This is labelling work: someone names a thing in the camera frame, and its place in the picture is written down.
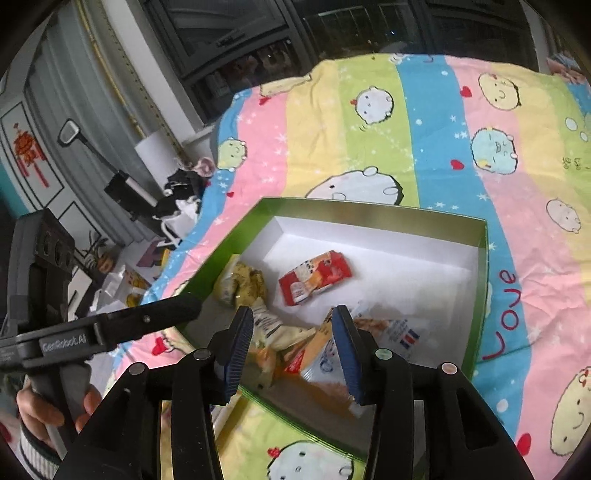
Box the red snack packet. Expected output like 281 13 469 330
278 250 354 306

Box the cream snack packet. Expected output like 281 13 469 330
249 298 319 352

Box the white bean snack packet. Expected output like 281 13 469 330
351 302 432 363

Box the striped printed blanket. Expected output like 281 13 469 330
111 51 591 480

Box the orange snack packet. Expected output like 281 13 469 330
277 320 354 418

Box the person's left forearm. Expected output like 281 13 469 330
18 422 63 474

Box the yellow green snack packet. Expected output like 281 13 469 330
215 261 269 309

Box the small potted plant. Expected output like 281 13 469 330
81 233 122 274

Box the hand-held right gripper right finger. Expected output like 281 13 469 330
332 305 536 480

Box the white blue snack packet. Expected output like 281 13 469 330
284 323 365 418

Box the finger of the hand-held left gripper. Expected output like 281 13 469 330
95 292 204 352

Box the white paper roll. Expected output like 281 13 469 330
135 131 182 185

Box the green cardboard box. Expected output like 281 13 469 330
178 197 489 462

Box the black phone stand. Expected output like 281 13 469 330
58 119 160 217

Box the red knot decoration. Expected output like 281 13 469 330
13 122 50 188

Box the dark window frame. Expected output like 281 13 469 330
139 0 541 125

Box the person's left hand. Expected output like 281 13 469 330
16 384 103 449

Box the white paper bag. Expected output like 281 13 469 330
99 265 153 308

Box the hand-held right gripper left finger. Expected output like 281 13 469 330
53 307 256 480

